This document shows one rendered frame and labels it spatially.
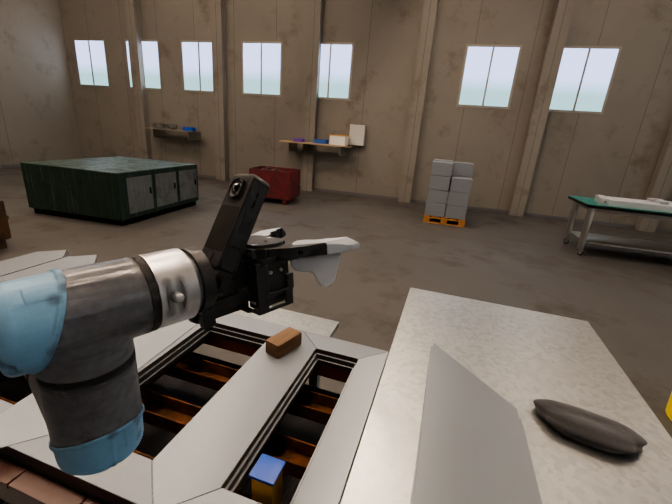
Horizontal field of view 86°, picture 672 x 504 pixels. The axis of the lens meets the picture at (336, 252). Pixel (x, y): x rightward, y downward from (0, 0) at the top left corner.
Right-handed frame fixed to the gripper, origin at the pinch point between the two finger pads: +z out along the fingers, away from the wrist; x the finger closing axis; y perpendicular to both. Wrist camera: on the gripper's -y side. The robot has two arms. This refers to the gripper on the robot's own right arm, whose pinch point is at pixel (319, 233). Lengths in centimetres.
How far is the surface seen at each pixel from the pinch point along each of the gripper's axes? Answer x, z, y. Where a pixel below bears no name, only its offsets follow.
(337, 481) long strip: -9, 11, 58
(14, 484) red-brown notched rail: -60, -36, 56
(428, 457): 12.2, 12.5, 40.3
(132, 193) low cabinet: -566, 169, 21
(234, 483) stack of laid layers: -26, -3, 59
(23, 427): -71, -32, 50
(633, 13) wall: -48, 954, -288
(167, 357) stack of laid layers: -78, 6, 51
